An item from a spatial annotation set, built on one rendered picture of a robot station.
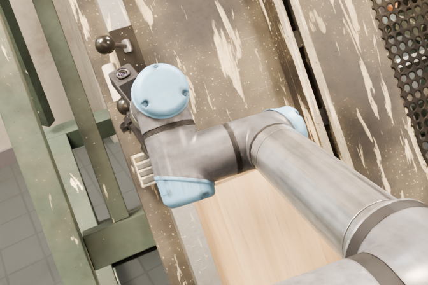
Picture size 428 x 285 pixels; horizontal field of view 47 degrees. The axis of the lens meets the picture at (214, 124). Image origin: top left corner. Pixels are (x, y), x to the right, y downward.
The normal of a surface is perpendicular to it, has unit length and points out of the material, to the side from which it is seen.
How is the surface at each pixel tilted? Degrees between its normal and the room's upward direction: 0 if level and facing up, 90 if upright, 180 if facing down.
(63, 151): 0
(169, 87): 47
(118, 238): 56
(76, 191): 0
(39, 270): 0
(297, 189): 66
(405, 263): 14
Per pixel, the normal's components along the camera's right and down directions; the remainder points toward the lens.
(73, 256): 0.27, -0.04
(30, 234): -0.12, -0.81
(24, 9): 0.50, 0.45
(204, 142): 0.00, -0.54
